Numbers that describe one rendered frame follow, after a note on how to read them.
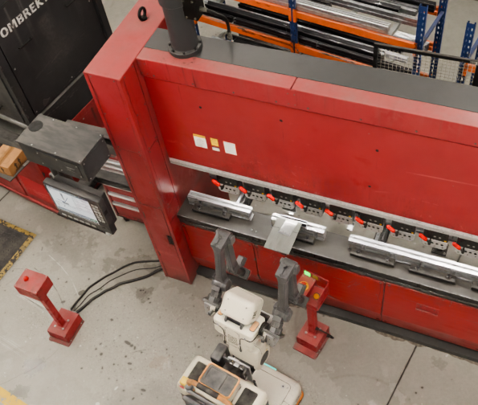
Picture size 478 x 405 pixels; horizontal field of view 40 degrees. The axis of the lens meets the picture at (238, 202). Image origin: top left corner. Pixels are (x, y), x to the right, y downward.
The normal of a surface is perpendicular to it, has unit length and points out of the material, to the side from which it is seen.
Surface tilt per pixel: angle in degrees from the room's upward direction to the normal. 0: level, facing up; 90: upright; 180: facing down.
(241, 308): 47
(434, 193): 90
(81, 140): 0
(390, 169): 90
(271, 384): 0
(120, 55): 0
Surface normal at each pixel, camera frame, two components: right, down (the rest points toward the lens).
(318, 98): -0.39, 0.76
